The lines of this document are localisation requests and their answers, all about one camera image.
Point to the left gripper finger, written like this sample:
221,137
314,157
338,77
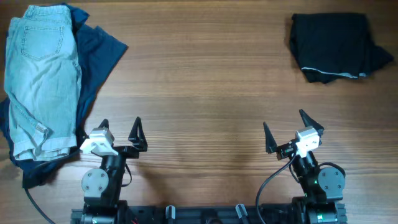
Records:
104,124
137,136

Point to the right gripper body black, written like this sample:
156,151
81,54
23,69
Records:
284,150

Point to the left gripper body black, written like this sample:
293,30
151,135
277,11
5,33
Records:
128,152

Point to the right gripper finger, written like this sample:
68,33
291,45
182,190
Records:
308,121
271,145

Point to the light blue denim shorts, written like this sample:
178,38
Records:
43,83

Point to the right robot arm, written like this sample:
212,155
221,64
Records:
322,184

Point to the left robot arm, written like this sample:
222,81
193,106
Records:
102,186

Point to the dark blue shirt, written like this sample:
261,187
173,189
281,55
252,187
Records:
98,54

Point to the black folded garment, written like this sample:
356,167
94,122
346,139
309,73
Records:
329,46

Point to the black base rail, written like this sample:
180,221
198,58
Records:
205,214

